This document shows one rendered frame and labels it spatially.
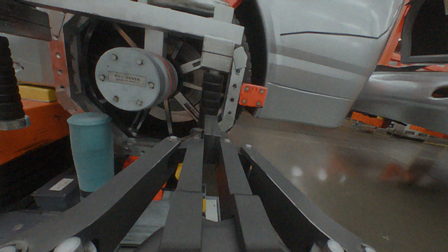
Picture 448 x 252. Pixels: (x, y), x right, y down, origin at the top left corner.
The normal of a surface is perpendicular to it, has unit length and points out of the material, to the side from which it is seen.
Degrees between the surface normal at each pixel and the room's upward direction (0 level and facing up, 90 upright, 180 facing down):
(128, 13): 90
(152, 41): 90
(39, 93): 90
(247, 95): 90
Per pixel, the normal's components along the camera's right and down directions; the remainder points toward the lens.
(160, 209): 0.18, -0.93
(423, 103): -0.94, -0.09
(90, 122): 0.56, -0.41
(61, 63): 0.11, 0.33
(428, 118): -0.92, 0.28
